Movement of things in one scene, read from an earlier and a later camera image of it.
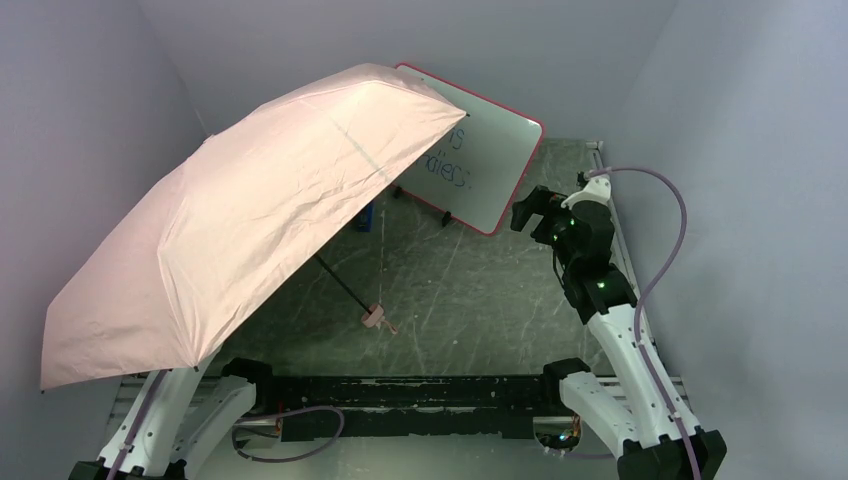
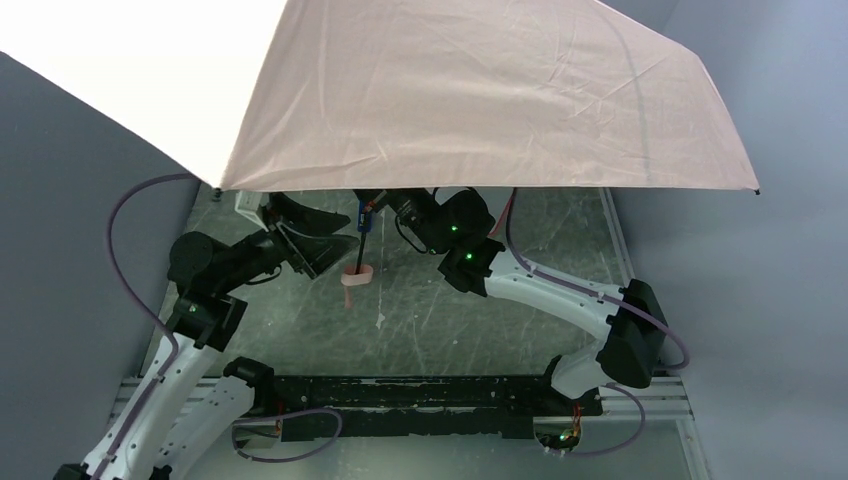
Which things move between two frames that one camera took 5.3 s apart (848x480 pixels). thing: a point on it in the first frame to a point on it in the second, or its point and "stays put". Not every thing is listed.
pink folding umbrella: x=234 y=220 to x=363 y=94
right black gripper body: x=530 y=211 to x=403 y=206
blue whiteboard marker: x=365 y=218 stays put
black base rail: x=410 y=406 stays put
